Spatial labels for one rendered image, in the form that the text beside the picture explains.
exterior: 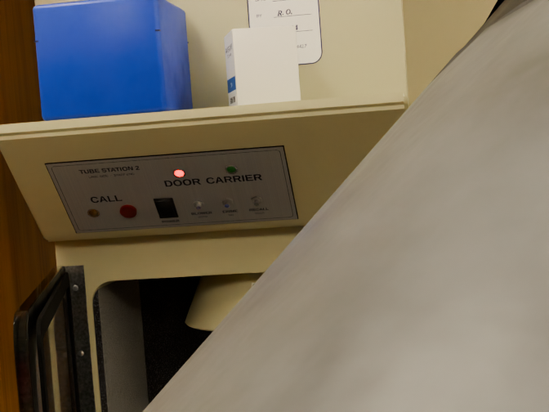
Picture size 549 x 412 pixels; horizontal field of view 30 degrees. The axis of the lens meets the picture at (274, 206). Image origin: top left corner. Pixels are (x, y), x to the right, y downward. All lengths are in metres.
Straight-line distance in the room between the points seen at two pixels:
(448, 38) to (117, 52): 0.60
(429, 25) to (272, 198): 0.54
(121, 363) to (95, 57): 0.32
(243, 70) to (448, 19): 0.55
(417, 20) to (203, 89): 0.48
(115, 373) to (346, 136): 0.34
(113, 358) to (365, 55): 0.36
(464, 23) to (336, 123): 0.57
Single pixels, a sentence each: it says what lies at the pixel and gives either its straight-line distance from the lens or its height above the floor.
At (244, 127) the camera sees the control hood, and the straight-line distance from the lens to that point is 0.78.
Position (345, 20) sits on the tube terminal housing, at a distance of 0.88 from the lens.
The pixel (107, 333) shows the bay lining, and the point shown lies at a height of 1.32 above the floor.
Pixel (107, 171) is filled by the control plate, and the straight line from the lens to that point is 0.83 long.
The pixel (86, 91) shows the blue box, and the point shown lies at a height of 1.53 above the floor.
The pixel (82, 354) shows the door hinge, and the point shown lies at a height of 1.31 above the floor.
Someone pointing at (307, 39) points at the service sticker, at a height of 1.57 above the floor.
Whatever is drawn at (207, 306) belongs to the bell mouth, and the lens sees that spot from 0.95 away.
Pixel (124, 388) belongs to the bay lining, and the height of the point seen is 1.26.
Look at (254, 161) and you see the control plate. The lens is 0.80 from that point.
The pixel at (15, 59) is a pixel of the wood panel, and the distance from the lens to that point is 1.02.
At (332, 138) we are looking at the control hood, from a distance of 0.78.
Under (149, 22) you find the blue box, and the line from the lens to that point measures 0.80.
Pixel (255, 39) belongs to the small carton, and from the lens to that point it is 0.80.
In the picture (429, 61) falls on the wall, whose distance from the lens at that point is 1.31.
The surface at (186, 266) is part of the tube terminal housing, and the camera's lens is 0.90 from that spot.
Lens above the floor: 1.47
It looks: 3 degrees down
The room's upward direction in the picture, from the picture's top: 4 degrees counter-clockwise
